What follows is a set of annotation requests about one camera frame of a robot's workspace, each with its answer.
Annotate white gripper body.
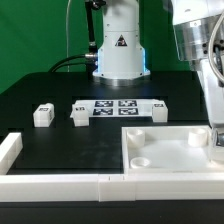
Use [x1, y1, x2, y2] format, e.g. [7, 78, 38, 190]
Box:
[197, 59, 224, 129]

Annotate white square tabletop tray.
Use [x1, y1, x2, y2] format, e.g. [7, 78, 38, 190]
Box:
[122, 126, 224, 175]

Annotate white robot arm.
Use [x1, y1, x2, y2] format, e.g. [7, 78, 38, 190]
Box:
[85, 0, 224, 129]

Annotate white marker sheet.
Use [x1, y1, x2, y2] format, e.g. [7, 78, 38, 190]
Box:
[72, 99, 166, 117]

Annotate white U-shaped fence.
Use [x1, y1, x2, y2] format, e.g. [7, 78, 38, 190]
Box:
[0, 133, 224, 203]

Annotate black cables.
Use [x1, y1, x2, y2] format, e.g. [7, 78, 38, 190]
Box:
[48, 53, 100, 73]

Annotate grey thin cable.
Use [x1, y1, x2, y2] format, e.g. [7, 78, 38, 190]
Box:
[65, 0, 73, 73]

